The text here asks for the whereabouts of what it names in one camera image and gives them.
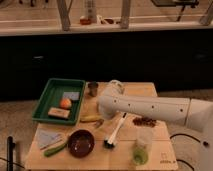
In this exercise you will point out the metal fork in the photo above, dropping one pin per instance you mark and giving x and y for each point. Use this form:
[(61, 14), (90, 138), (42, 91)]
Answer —
[(99, 123)]

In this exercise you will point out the grey folded cloth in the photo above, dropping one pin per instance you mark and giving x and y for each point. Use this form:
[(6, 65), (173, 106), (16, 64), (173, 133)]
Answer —
[(46, 138)]

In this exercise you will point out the brown wooden block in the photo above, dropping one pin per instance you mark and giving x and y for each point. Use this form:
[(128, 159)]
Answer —
[(58, 112)]

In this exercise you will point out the dark purple bowl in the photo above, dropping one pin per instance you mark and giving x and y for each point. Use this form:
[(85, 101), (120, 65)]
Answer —
[(81, 143)]

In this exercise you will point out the black stand on floor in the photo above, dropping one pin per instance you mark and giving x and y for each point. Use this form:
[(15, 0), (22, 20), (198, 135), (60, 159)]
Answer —
[(10, 148)]

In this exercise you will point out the clear plastic cup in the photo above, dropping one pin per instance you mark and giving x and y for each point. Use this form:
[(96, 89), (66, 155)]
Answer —
[(144, 136)]

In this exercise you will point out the metal cup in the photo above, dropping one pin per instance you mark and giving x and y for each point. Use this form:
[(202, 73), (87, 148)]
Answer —
[(93, 88)]

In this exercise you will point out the white handled black brush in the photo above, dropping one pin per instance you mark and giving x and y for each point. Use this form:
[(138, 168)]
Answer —
[(110, 142)]

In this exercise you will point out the green plastic tray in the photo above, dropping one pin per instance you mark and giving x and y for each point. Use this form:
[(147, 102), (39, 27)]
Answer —
[(51, 97)]

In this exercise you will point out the blue sponge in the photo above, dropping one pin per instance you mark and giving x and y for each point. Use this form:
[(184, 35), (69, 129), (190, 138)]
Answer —
[(73, 96)]

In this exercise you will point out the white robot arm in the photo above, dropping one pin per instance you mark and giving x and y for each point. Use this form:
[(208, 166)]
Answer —
[(192, 113)]

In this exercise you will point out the yellow banana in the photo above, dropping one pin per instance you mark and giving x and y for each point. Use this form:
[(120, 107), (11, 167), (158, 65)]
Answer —
[(90, 118)]

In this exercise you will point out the pile of brown nuts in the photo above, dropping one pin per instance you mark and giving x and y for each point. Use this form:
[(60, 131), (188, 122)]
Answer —
[(144, 121)]

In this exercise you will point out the red object on shelf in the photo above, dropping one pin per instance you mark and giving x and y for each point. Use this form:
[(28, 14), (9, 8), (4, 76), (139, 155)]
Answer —
[(84, 21)]

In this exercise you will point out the orange fruit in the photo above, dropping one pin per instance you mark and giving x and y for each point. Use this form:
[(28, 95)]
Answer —
[(65, 103)]

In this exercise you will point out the green cucumber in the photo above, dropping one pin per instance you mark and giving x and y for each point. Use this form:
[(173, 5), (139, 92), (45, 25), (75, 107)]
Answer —
[(54, 150)]

